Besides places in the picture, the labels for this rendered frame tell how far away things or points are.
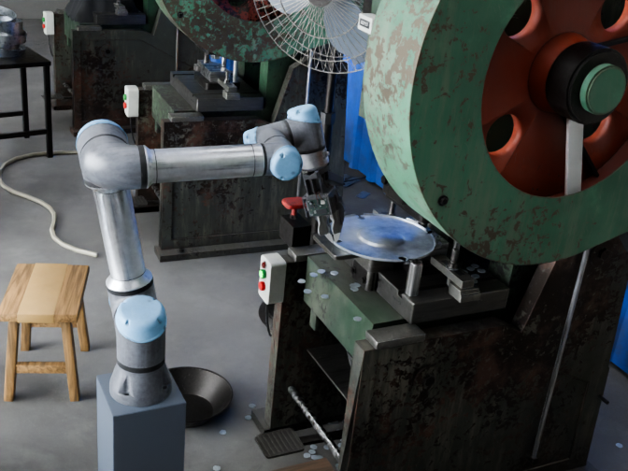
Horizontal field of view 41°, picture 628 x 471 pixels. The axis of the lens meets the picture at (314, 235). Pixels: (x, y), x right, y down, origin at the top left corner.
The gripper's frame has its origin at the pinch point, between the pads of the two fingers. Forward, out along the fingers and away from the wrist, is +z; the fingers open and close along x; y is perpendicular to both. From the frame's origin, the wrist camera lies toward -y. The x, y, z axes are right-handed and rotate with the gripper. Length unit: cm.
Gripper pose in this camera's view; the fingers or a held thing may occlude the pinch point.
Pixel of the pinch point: (334, 236)
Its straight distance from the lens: 218.0
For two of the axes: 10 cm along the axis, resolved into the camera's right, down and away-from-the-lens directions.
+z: 2.2, 9.2, 3.2
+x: 9.3, -1.0, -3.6
